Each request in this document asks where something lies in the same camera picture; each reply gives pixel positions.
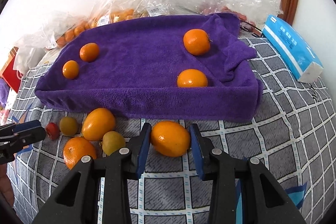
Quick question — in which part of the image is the small orange mandarin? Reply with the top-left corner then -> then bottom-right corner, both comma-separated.
177,69 -> 208,88

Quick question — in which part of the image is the white plastic bag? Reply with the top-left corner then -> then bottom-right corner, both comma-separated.
13,46 -> 53,75

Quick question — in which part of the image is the large orange mandarin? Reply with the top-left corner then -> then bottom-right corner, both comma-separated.
79,43 -> 100,63

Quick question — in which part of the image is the grey checkered tablecloth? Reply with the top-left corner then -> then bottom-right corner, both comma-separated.
7,38 -> 335,223

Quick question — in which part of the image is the small red fruit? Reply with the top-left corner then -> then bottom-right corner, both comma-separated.
45,122 -> 60,140

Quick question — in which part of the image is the blue tissue pack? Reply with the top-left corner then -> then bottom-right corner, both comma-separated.
262,15 -> 323,84

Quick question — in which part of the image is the small orange kumquat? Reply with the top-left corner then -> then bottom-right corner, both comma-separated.
150,121 -> 191,157

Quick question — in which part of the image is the clear bag of mandarins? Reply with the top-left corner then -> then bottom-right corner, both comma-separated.
23,13 -> 88,50

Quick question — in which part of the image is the purple towel covered tray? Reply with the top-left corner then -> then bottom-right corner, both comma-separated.
35,13 -> 263,122

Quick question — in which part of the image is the large round orange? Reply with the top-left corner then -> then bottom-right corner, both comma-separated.
63,137 -> 97,169

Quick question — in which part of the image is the oval orange fruit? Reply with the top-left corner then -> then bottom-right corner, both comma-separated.
81,108 -> 116,141

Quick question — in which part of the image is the yellow green small fruit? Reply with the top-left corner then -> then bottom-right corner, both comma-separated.
101,131 -> 126,156

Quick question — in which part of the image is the red paper gift bag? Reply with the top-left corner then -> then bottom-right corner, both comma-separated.
1,47 -> 22,93

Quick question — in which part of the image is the person's left hand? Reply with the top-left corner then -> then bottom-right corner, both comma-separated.
0,165 -> 15,207

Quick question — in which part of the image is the orange tangerine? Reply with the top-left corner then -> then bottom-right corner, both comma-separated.
62,60 -> 80,80

